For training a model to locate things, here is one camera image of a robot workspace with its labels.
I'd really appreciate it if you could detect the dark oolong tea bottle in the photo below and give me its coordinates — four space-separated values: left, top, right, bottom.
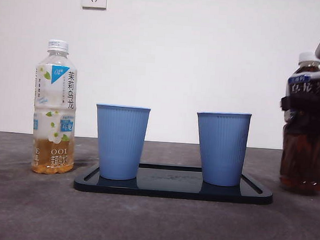
277 50 320 194

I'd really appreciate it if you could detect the jasmine oolong tea bottle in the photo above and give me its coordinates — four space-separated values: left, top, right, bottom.
29 38 82 176

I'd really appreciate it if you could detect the blue ribbed plastic cup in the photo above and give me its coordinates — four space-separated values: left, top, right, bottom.
193 110 253 188
91 103 151 182

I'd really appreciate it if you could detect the dark blue flat tray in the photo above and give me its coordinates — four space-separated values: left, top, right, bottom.
73 159 275 206

